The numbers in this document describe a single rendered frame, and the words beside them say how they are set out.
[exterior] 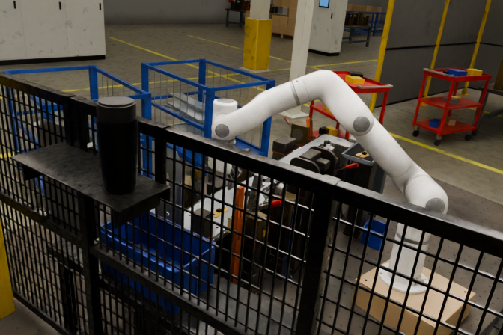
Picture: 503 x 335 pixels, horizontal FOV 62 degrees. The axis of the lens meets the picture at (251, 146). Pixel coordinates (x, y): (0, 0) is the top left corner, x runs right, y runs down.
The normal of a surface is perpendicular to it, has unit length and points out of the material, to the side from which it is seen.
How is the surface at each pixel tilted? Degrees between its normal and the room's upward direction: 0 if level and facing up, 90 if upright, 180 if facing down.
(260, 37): 90
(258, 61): 90
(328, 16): 90
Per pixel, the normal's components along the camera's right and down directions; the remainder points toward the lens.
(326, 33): -0.74, 0.19
